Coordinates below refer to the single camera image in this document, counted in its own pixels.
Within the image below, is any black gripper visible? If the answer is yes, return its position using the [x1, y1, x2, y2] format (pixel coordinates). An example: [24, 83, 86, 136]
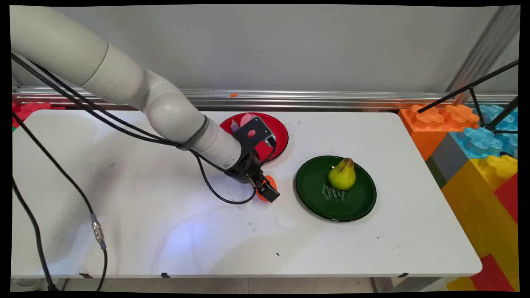
[225, 151, 281, 204]

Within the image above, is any orange toy tangerine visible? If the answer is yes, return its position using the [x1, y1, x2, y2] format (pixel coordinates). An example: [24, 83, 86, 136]
[255, 175, 277, 202]

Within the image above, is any green plate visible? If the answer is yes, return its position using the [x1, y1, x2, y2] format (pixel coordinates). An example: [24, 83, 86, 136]
[295, 156, 377, 222]

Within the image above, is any red plate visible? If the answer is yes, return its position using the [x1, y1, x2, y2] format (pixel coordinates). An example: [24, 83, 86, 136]
[219, 112, 289, 163]

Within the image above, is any yellow-green toy pear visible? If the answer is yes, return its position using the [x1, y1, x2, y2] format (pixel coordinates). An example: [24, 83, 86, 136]
[328, 158, 357, 191]

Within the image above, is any orange giant building block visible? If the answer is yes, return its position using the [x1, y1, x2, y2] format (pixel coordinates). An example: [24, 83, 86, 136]
[398, 103, 481, 162]

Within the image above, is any grey table leg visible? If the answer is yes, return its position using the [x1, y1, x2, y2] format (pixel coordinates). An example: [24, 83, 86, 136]
[370, 276, 448, 293]

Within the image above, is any grey giant building block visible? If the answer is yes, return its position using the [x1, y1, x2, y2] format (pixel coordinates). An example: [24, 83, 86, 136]
[426, 132, 468, 189]

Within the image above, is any yellow giant building block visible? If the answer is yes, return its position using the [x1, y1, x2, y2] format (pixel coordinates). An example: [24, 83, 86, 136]
[441, 154, 520, 291]

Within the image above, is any blue giant building block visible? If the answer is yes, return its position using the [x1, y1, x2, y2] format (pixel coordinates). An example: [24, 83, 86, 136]
[449, 104, 519, 160]

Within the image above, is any black tripod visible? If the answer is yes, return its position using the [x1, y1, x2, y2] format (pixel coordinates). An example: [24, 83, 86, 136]
[417, 60, 519, 135]

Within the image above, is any red giant building block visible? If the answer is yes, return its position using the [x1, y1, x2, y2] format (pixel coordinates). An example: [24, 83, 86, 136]
[470, 174, 520, 292]

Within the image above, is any red flat toy block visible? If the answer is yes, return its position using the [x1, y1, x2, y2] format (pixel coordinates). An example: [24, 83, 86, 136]
[12, 101, 67, 129]

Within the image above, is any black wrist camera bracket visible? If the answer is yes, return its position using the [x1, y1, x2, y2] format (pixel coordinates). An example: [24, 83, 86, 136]
[237, 117, 277, 152]

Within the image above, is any grey strap near wrist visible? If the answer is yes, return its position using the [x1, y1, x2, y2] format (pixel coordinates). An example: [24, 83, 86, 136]
[176, 115, 210, 151]

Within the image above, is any aluminium wall rail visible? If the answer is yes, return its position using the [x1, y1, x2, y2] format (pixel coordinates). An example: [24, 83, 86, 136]
[12, 86, 518, 111]

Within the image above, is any black cable with metal connector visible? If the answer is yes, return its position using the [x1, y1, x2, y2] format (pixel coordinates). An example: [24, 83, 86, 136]
[12, 112, 108, 292]

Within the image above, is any black cable bundle along arm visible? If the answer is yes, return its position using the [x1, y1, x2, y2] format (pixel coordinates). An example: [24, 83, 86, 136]
[12, 52, 277, 205]

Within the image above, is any plain black hanging cable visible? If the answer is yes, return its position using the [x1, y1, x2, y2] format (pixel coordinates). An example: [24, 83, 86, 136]
[12, 178, 57, 291]

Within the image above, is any aluminium diagonal post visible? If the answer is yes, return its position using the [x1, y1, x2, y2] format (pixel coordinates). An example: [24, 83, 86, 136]
[447, 5, 520, 104]

